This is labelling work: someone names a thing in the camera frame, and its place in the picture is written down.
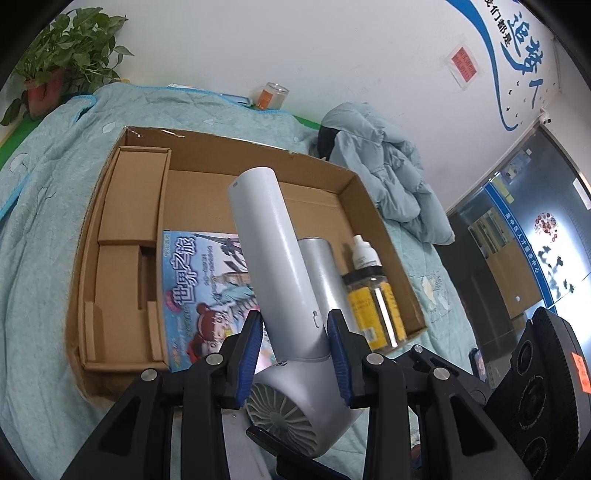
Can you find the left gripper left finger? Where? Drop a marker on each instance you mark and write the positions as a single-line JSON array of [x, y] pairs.
[[241, 352]]

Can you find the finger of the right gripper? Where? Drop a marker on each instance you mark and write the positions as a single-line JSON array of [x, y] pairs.
[[291, 464], [431, 382]]

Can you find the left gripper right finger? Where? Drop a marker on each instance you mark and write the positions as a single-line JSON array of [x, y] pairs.
[[348, 349]]

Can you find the red wall notice sign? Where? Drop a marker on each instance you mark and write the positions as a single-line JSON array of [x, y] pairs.
[[463, 64]]

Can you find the silver metal tin can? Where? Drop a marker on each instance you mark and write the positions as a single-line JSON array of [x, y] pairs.
[[326, 280]]

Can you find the glass door with posters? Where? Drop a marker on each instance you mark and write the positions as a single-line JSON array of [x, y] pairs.
[[523, 242]]

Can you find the large cardboard tray box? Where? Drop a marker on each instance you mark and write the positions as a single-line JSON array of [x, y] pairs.
[[158, 264]]

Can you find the colourful board game box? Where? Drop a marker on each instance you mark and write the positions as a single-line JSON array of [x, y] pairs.
[[206, 293]]

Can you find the yellow label tea jar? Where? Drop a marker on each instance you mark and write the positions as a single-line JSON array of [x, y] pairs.
[[375, 309]]

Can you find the potted plant red pot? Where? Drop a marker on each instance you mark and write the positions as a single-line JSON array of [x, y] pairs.
[[78, 53]]

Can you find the small orange label jar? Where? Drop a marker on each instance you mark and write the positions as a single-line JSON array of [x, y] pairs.
[[272, 96]]

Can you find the light blue puffer jacket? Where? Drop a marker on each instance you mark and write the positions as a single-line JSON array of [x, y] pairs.
[[357, 137]]

